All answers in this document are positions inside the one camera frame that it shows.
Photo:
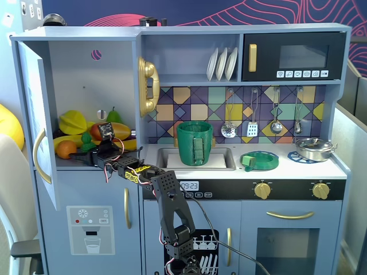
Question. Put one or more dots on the silver toy sink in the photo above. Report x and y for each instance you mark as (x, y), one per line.
(226, 160)

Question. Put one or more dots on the orange toy fruit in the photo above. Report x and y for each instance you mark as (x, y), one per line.
(66, 149)

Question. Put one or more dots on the small black cylinder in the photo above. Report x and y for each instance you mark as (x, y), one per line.
(164, 22)

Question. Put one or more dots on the blue oven door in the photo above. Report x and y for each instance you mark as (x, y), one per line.
(249, 243)

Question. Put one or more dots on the steel toy spoon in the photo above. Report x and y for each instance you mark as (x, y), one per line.
(298, 127)

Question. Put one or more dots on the blue toy kitchen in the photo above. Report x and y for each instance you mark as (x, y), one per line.
(200, 30)

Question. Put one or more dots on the gold toy telephone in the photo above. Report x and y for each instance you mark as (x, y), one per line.
(143, 86)

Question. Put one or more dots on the steel toy ladle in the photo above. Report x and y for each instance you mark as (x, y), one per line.
(276, 127)

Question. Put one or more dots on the gold oven knob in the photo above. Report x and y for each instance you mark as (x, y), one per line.
(321, 191)
(262, 190)

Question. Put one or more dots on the black dome object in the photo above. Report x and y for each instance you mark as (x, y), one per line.
(54, 20)

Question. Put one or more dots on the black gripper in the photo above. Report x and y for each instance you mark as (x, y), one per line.
(92, 156)

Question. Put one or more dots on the white toy spatula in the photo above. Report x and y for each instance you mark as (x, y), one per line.
(252, 130)

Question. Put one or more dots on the steel toy skimmer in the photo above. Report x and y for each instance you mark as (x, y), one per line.
(228, 130)

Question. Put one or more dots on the blue shopping list cabinet door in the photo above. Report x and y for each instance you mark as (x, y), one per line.
(31, 100)

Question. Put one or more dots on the blue freezer door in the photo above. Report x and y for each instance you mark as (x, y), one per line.
(86, 189)

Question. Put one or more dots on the yellow beanbag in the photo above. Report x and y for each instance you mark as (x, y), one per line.
(10, 129)

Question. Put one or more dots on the yellow toy starfruit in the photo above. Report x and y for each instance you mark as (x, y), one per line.
(73, 121)

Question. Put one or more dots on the black toy microwave door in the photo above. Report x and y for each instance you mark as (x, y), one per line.
(335, 57)

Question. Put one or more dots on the steel toy pot with lid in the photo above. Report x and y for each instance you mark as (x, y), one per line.
(314, 149)

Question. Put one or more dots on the light grey desk divider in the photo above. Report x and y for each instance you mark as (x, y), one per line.
(358, 91)
(352, 186)

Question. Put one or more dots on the grey office chair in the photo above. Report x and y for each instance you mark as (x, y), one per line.
(14, 186)

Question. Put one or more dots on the green toy pear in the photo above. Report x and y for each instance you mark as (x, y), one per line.
(113, 116)

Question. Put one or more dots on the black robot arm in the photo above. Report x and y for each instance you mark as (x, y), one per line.
(172, 206)

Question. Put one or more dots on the white toy plate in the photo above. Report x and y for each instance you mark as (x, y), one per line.
(231, 63)
(221, 64)
(212, 67)

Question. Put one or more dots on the black camera device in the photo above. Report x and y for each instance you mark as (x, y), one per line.
(148, 22)

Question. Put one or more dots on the green printed cup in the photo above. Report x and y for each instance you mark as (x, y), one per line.
(186, 143)

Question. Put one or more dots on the red yellow toy mango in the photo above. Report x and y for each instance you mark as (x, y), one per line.
(120, 131)

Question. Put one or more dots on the yellow toy banana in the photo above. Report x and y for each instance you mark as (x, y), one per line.
(66, 139)
(129, 144)

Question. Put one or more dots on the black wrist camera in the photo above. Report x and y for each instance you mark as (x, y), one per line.
(105, 130)

